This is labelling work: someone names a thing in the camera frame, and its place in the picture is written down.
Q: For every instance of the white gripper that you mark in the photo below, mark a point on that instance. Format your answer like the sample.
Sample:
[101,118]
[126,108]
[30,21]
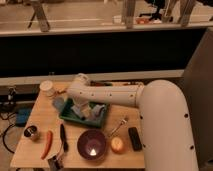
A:
[80,103]

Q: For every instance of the yellow blue sponge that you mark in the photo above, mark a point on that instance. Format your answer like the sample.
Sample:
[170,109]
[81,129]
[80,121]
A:
[85,112]

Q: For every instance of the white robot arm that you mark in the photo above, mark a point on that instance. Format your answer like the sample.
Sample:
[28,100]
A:
[167,136]

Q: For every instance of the white plastic cup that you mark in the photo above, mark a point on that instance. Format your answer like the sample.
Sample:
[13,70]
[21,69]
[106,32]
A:
[47,88]

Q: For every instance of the metal cup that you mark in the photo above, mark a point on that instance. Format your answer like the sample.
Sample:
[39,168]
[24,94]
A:
[32,133]

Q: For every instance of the green plastic tray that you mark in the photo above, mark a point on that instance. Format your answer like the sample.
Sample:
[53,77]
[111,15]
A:
[72,113]

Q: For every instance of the grey blue cloth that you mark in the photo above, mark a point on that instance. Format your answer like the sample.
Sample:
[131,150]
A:
[96,111]

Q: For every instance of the light blue cloth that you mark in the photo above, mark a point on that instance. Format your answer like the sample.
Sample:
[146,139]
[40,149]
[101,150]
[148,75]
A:
[58,103]

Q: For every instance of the purple bowl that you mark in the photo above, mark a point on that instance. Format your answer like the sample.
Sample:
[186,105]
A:
[92,144]

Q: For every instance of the orange carrot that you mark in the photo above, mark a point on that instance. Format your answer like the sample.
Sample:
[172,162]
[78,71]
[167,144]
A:
[49,137]

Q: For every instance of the yellow round fruit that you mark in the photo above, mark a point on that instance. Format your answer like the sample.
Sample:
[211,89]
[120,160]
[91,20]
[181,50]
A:
[117,145]

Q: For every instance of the blue box on floor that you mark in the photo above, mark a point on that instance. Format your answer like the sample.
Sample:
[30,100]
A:
[22,117]

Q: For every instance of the small metal clip object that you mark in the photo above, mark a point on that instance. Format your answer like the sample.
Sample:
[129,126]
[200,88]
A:
[54,164]

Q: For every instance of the black remote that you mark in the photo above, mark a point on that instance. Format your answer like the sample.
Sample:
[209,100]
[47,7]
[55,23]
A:
[135,139]

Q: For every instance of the black handled knife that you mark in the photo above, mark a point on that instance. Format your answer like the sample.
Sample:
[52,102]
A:
[63,138]

